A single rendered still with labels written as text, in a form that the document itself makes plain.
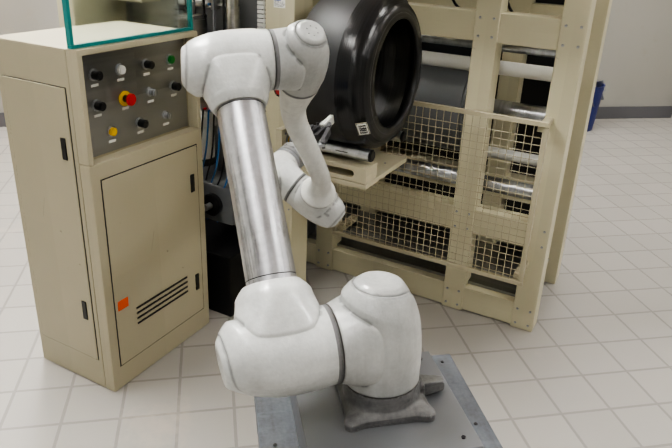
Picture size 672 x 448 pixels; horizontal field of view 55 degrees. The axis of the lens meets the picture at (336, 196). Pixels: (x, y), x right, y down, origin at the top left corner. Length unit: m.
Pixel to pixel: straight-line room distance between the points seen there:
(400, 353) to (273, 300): 0.26
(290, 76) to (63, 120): 1.02
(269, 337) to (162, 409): 1.40
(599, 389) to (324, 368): 1.79
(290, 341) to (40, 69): 1.39
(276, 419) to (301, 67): 0.76
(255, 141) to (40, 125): 1.16
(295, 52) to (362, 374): 0.66
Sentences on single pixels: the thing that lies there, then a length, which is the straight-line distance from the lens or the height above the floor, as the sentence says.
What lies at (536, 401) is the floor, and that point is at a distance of 2.69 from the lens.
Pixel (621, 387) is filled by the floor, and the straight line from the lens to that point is 2.89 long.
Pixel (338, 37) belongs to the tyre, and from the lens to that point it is 2.14.
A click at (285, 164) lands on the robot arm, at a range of 1.89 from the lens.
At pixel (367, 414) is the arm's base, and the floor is 0.77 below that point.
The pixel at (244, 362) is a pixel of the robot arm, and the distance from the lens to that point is 1.18.
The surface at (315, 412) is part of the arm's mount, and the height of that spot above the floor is 0.74.
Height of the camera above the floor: 1.63
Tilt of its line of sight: 22 degrees down
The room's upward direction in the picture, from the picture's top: 2 degrees clockwise
